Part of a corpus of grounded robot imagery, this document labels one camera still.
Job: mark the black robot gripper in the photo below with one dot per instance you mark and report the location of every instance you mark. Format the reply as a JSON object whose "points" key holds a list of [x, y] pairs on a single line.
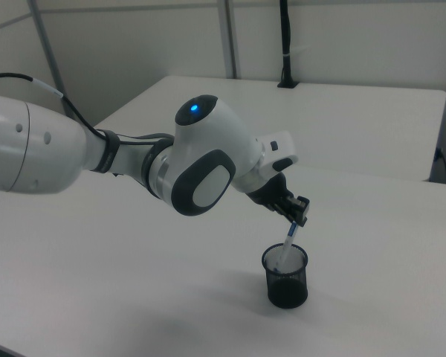
{"points": [[271, 193]]}

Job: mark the blue and white marker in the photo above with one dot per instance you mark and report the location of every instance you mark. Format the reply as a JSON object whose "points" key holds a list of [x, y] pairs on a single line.
{"points": [[288, 243]]}

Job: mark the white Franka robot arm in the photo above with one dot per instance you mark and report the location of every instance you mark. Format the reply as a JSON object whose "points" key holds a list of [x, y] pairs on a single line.
{"points": [[204, 141]]}

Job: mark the black mesh pen cup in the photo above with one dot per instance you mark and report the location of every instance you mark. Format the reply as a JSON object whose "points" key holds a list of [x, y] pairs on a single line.
{"points": [[286, 294]]}

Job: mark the white table with rounded corners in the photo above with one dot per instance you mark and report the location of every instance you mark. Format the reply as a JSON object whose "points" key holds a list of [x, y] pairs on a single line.
{"points": [[357, 122]]}

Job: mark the black pole with clamp base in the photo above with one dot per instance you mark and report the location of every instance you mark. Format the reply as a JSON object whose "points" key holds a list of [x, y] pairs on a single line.
{"points": [[285, 37]]}

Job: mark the grey partition post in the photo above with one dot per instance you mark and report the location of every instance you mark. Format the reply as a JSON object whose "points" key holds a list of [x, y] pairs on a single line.
{"points": [[230, 37], [46, 41]]}

